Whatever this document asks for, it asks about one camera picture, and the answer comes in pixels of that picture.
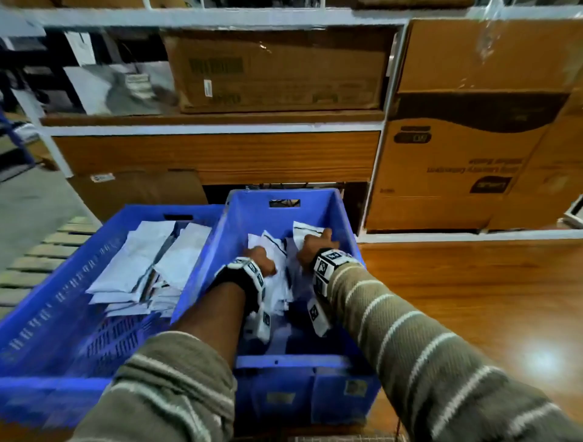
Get person's left hand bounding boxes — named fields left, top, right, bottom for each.
left=244, top=245, right=278, bottom=277

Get person's right hand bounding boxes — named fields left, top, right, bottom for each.
left=296, top=229, right=340, bottom=270

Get white packets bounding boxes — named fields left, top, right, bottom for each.
left=86, top=220, right=214, bottom=318
left=245, top=229, right=327, bottom=315

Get perforated blue plastic crate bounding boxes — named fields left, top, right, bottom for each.
left=0, top=205, right=227, bottom=429

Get person's left forearm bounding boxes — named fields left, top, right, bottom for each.
left=68, top=282, right=249, bottom=442

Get person's right forearm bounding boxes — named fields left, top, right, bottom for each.
left=327, top=263, right=583, bottom=442

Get right wrist marker band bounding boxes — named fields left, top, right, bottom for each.
left=312, top=248, right=363, bottom=297

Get wrist marker band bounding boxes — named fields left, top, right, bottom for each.
left=312, top=248, right=363, bottom=297
left=214, top=257, right=267, bottom=315

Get left wrist marker band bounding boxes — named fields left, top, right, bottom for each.
left=214, top=257, right=267, bottom=315

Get flat cardboard sheet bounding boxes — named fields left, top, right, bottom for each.
left=68, top=169, right=209, bottom=222

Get large brown cardboard box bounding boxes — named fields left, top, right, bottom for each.
left=162, top=29, right=395, bottom=114

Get wooden pallet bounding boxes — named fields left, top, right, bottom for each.
left=0, top=216, right=101, bottom=319

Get white open box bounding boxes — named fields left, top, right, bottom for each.
left=63, top=61, right=179, bottom=116

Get blue metal storage rack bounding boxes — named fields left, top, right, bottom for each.
left=0, top=109, right=37, bottom=169

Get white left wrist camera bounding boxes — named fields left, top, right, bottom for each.
left=244, top=305, right=272, bottom=342

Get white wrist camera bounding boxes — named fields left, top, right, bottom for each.
left=307, top=298, right=331, bottom=338
left=244, top=305, right=272, bottom=342

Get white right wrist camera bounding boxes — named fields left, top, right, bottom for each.
left=307, top=298, right=331, bottom=338

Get orange-brown box with handle hole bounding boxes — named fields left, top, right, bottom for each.
left=364, top=18, right=583, bottom=233

